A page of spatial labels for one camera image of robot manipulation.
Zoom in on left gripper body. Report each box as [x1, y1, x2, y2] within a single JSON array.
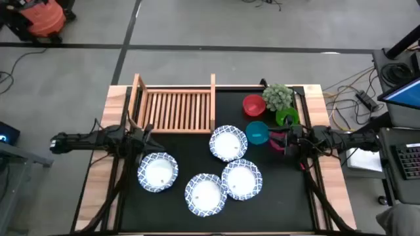
[[129, 123, 154, 158]]

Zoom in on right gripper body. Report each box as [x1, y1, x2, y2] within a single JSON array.
[[284, 123, 308, 157]]

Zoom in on green plastic bowl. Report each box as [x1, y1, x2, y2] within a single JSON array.
[[275, 107, 300, 127]]

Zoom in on blue plastic bowl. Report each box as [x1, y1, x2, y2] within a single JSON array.
[[245, 121, 270, 146]]

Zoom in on blue patterned paper plate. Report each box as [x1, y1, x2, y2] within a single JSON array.
[[136, 151, 180, 193], [209, 125, 249, 163], [184, 172, 228, 218], [220, 158, 264, 201]]

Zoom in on red plastic bowl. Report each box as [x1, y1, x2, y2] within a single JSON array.
[[242, 94, 267, 117]]

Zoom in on wooden slatted shelf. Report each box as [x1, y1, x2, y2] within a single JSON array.
[[127, 73, 217, 134]]

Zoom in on pink plastic bowl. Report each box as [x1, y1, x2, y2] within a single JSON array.
[[269, 130, 287, 152]]

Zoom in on pale green artificial plant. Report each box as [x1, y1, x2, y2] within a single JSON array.
[[261, 83, 294, 112]]

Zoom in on black table mat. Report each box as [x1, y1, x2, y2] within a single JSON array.
[[119, 87, 316, 232]]

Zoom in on white paper sheet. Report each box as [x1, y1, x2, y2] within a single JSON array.
[[346, 147, 383, 173]]

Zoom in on black power strip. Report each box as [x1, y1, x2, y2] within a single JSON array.
[[355, 90, 379, 112]]

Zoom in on monitor with blue screen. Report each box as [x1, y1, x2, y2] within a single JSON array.
[[377, 77, 420, 111]]

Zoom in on black keyboard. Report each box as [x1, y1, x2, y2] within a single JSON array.
[[395, 143, 420, 180]]

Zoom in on grey desk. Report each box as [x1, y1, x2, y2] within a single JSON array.
[[372, 48, 420, 207]]

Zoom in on grey side table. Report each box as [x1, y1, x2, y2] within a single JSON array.
[[0, 140, 55, 236]]

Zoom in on person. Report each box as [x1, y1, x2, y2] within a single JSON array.
[[375, 203, 420, 236]]

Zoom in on black device with blue light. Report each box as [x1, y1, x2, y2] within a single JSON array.
[[0, 121, 21, 147]]

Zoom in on black pole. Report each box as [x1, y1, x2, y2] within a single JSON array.
[[385, 24, 420, 60]]

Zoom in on orange shop vacuum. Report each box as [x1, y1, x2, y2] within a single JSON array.
[[19, 0, 67, 38]]

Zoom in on yellow floor cables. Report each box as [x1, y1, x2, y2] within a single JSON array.
[[323, 67, 377, 132]]

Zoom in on black cable bundle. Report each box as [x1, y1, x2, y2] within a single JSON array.
[[78, 153, 138, 234], [300, 157, 354, 234]]

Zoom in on coiled black cable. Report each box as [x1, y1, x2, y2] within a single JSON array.
[[380, 62, 415, 87]]

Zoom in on black tangled floor cables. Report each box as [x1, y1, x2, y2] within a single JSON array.
[[241, 0, 283, 12]]

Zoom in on black floor cable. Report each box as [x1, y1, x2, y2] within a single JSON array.
[[0, 48, 47, 96]]

